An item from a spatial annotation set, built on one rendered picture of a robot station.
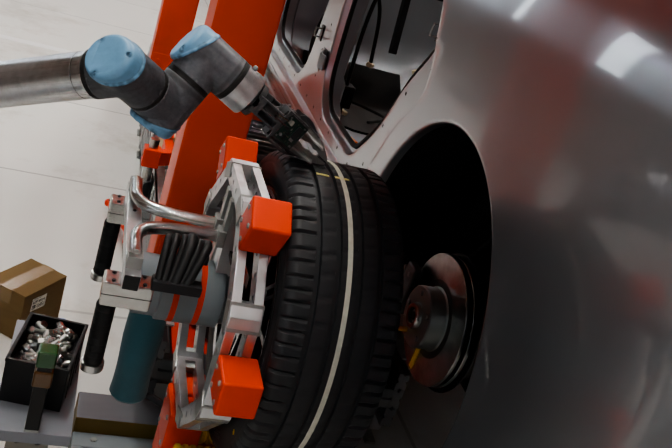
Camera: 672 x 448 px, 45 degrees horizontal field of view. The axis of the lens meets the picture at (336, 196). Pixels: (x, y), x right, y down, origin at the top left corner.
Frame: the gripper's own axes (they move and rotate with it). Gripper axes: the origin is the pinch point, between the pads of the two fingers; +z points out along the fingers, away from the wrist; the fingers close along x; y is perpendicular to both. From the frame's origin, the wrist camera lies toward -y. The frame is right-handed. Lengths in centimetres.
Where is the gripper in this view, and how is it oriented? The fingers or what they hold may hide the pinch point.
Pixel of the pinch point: (320, 157)
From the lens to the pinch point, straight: 166.9
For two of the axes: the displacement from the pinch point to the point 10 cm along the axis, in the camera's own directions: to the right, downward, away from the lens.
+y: 2.4, 3.4, -9.1
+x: 6.9, -7.2, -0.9
